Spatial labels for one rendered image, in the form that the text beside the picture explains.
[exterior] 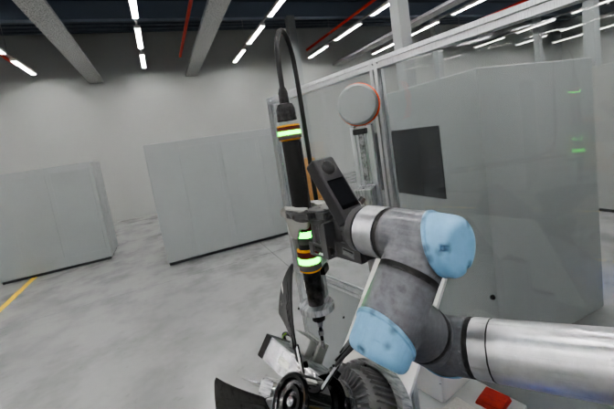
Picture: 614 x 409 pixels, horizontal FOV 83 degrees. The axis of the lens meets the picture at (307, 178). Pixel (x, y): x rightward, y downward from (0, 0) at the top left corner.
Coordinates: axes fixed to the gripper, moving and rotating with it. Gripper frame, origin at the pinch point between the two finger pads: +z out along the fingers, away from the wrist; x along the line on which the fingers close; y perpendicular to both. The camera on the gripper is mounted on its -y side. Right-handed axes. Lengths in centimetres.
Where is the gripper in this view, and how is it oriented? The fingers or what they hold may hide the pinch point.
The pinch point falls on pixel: (293, 205)
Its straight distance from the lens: 68.6
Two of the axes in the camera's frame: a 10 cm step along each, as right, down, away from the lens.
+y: 1.5, 9.8, 1.2
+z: -5.7, -0.1, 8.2
